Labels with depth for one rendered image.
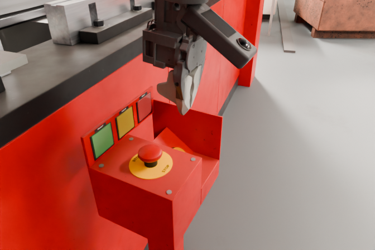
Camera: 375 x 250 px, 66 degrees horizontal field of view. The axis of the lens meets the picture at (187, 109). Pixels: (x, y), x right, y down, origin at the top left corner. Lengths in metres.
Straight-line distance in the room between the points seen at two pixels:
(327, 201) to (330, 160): 0.33
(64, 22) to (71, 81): 0.21
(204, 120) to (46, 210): 0.35
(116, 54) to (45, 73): 0.17
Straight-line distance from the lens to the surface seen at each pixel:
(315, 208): 1.57
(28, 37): 1.09
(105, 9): 0.88
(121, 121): 0.53
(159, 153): 0.47
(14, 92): 0.58
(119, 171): 0.49
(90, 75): 0.64
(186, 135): 0.62
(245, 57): 0.41
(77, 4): 0.79
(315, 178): 1.72
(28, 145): 0.56
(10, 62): 0.33
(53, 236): 0.70
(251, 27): 2.37
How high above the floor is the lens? 1.10
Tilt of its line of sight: 31 degrees down
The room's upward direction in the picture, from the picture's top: straight up
